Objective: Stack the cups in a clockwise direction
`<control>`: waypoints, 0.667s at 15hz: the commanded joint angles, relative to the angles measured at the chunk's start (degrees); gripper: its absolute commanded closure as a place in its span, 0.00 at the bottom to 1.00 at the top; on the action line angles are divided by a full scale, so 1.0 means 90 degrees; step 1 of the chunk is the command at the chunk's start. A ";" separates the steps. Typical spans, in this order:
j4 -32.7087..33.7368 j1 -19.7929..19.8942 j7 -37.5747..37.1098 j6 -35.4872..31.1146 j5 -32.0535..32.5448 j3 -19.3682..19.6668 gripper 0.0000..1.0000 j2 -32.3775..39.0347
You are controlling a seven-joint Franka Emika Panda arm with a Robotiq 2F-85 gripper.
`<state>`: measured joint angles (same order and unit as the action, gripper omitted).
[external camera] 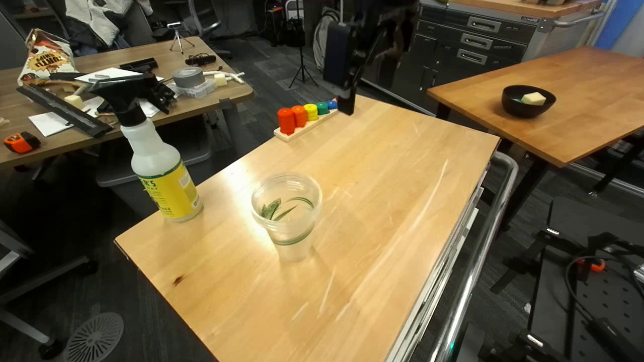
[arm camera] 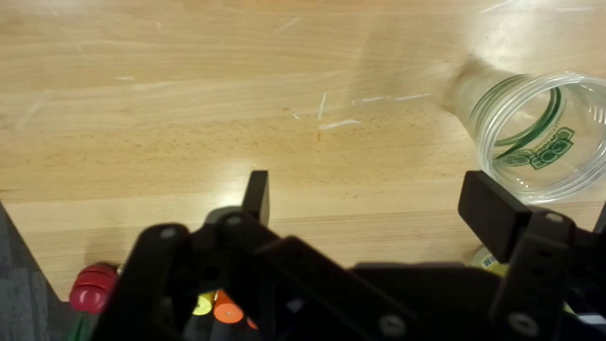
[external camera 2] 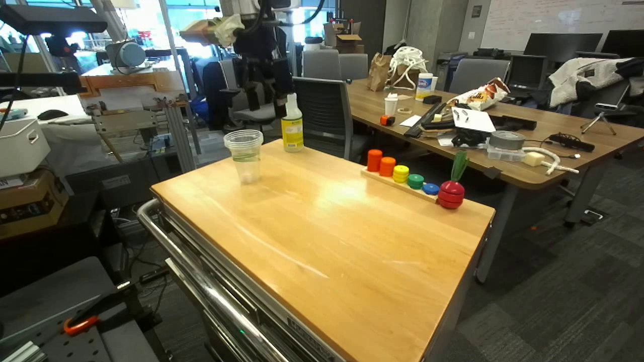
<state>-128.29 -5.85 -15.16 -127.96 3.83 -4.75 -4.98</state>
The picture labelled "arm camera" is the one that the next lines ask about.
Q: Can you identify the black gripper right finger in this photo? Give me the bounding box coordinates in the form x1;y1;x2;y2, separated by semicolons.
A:
457;168;606;341

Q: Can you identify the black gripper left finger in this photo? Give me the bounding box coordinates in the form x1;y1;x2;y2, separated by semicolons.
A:
93;168;421;341

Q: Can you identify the orange cylinder peg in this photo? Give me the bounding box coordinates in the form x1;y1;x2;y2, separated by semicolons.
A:
213;289;249;327

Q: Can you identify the yellow cylinder peg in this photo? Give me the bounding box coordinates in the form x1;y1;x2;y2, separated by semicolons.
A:
192;291;218;318

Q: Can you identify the white yellow spray bottle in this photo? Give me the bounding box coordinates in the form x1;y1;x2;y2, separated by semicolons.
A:
470;244;512;280

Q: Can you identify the red radish toy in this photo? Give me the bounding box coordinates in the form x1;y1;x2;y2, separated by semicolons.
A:
67;259;124;341

